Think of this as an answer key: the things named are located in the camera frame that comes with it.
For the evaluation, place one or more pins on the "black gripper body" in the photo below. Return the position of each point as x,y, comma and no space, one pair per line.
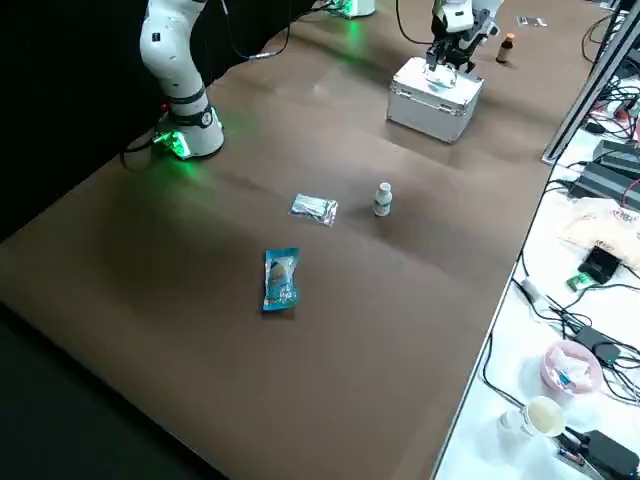
460,42

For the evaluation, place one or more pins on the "silver aluminium medicine box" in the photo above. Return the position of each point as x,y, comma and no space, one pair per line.
425,112

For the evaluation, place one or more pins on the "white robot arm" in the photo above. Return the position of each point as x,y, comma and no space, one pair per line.
170,60

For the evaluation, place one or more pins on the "small black charger box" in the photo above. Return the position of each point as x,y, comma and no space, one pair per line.
600,262

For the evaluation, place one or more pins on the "brown bottle orange cap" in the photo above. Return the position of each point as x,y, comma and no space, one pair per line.
505,52

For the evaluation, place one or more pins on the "clear packet black label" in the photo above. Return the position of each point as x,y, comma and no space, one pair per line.
531,20

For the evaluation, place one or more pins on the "small white plastic bottle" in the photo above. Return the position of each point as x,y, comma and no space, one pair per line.
382,202

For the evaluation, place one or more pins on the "black power adapter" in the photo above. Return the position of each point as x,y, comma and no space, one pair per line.
597,345
605,182
620,155

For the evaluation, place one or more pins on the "clear zip bag teal contents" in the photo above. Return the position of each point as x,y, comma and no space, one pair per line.
312,207

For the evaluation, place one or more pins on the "cream cloth bag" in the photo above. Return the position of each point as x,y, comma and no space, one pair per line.
590,222

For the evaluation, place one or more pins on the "green circuit board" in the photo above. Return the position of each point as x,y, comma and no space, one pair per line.
580,281

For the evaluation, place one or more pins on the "blue snack packet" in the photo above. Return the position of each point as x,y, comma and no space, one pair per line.
281,280

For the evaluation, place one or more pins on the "pink bowl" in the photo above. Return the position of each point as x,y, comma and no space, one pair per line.
550,372

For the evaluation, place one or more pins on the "small clear plastic cup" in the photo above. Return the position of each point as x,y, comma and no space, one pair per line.
510,422

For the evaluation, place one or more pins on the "white paper cup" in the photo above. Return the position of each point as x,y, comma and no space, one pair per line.
542,417

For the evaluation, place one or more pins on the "black flat device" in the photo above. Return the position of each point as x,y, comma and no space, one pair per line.
610,450

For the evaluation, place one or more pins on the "aluminium frame post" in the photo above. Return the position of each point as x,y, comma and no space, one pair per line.
575,116

